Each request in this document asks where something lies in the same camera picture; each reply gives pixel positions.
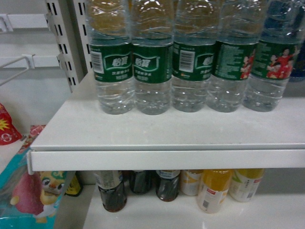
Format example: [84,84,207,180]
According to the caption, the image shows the white shelf with water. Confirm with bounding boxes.
[27,73,305,171]

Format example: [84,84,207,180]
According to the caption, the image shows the water bottle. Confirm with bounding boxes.
[85,0,134,115]
[131,0,174,115]

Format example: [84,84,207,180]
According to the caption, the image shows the water bottle athletes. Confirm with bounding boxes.
[206,0,267,113]
[243,0,305,112]

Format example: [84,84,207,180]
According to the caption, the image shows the dark tea bottle middle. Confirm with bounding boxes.
[129,170,152,195]

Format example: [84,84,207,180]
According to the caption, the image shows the dark tea bottle blue cap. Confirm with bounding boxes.
[155,170,180,202]

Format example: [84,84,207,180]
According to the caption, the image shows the white drink bottle behind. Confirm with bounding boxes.
[180,169,203,196]

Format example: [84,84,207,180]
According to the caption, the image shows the dark oolong tea bottle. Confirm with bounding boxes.
[93,170,127,213]

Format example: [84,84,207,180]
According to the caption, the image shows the orange vitamin drink bottle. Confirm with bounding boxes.
[196,169,233,214]

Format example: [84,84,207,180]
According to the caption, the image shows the white yellow drink bottle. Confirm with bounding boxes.
[229,168,265,202]

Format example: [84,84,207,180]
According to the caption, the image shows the white peg hook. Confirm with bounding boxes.
[0,54,36,87]

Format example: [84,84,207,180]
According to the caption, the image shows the red sauce pouch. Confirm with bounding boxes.
[0,104,22,146]

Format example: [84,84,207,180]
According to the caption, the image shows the teal sweet potato noodle bag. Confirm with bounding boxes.
[0,125,75,229]

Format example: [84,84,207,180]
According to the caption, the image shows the white lower peg rail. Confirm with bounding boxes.
[32,54,62,68]

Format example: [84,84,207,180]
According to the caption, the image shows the white peg rail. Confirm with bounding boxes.
[32,54,62,68]
[0,14,49,33]

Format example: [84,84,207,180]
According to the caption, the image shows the white slotted upright post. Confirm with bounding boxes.
[46,0,87,91]

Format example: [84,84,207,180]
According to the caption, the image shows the white upper peg rail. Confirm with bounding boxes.
[0,14,49,33]

